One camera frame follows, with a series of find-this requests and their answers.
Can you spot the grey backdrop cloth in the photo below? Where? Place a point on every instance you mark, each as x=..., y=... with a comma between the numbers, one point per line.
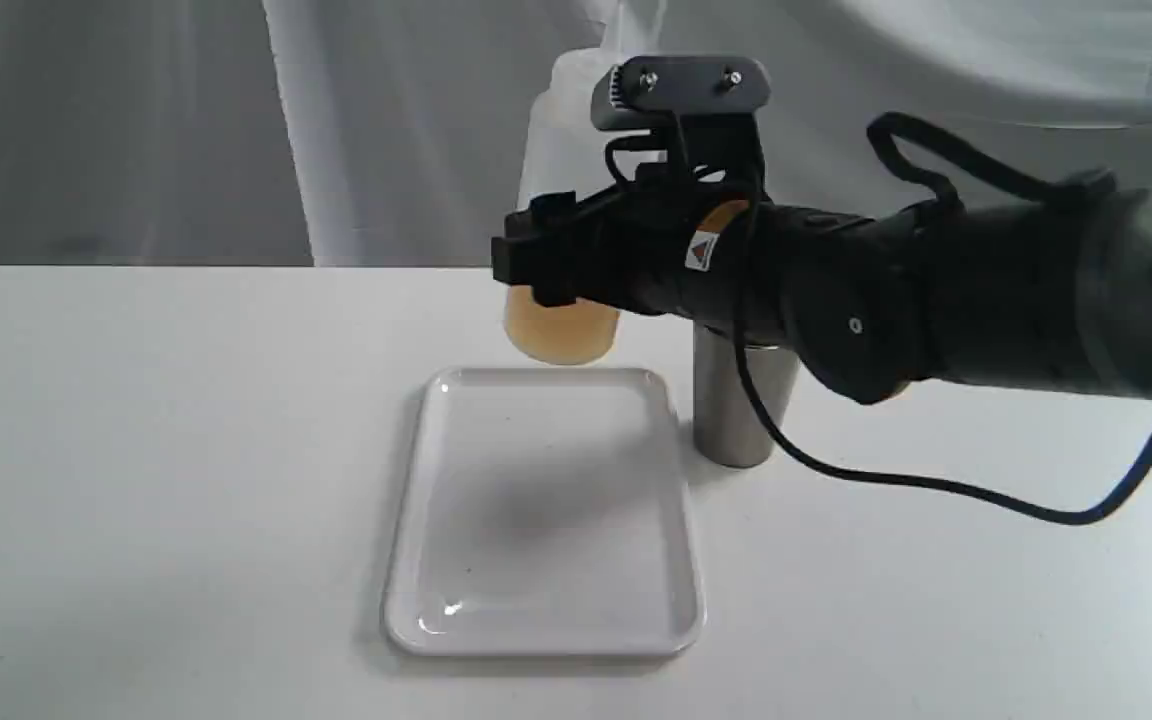
x=393, y=133

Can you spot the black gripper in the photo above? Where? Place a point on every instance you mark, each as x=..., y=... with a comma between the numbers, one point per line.
x=666, y=237

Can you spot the white rectangular plastic tray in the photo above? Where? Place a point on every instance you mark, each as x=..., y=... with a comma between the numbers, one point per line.
x=546, y=515

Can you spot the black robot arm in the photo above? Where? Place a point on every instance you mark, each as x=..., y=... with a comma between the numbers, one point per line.
x=995, y=279

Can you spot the translucent squeeze bottle amber liquid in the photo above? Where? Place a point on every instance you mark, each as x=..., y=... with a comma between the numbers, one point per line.
x=563, y=152

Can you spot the stainless steel cup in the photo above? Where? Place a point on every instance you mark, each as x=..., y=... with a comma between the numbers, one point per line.
x=725, y=428

